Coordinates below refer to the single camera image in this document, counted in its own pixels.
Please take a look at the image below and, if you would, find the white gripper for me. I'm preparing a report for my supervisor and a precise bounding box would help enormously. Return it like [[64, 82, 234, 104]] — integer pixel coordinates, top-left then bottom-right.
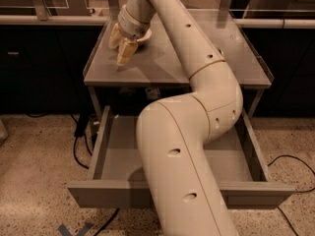
[[108, 0, 156, 66]]

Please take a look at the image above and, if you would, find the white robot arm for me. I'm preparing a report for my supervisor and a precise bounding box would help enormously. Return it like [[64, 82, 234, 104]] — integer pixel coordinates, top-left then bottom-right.
[[108, 0, 243, 236]]

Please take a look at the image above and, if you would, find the grey open drawer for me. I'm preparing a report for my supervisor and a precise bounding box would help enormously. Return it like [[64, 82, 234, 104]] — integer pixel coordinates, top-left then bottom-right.
[[68, 109, 294, 209]]

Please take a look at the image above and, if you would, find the white bowl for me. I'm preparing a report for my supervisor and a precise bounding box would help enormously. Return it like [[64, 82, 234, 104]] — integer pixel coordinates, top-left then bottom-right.
[[137, 29, 152, 45]]

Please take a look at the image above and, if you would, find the grey cabinet table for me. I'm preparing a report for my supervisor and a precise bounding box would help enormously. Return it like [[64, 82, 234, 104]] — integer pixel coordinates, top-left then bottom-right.
[[82, 8, 274, 120]]

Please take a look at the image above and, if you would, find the blue tape cross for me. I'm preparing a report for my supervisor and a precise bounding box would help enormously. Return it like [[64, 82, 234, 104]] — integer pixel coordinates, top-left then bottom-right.
[[58, 222, 94, 236]]

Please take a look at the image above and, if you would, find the black cable left floor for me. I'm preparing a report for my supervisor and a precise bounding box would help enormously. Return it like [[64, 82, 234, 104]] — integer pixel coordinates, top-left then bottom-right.
[[26, 112, 121, 236]]

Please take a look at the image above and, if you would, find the black cable floor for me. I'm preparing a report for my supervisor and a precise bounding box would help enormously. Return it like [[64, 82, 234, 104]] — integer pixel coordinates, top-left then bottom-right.
[[26, 112, 121, 236], [267, 154, 315, 236]]

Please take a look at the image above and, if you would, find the metal rail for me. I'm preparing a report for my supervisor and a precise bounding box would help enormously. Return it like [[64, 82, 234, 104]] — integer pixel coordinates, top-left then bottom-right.
[[0, 15, 315, 30]]

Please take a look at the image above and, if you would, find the black cable right floor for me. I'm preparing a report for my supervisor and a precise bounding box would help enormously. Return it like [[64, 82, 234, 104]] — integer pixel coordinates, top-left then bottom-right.
[[267, 154, 315, 236]]

